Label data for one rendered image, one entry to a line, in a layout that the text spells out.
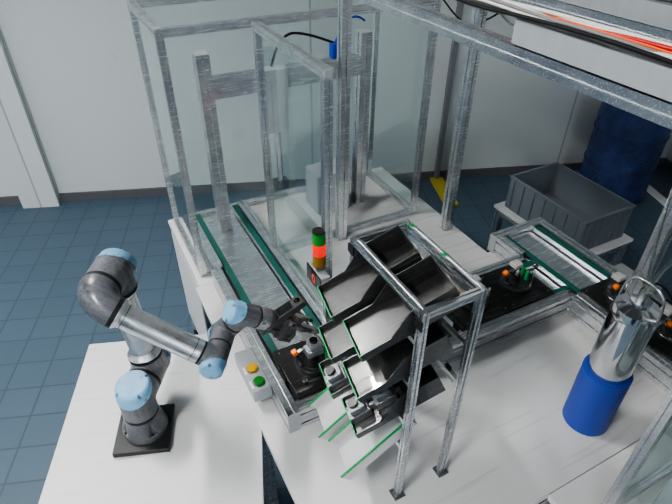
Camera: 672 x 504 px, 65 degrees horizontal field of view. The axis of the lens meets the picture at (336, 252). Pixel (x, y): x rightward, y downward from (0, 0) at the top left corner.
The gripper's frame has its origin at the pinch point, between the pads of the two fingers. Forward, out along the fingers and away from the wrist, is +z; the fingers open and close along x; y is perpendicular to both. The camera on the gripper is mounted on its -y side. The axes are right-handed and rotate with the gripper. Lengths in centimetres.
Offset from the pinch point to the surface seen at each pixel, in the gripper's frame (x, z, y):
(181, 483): 18, -27, 59
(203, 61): -106, -37, -50
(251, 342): -21.1, -2.0, 27.1
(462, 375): 53, 4, -27
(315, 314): -24.2, 21.7, 9.8
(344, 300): 28.8, -25.3, -26.7
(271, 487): 1, 34, 84
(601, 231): -32, 187, -86
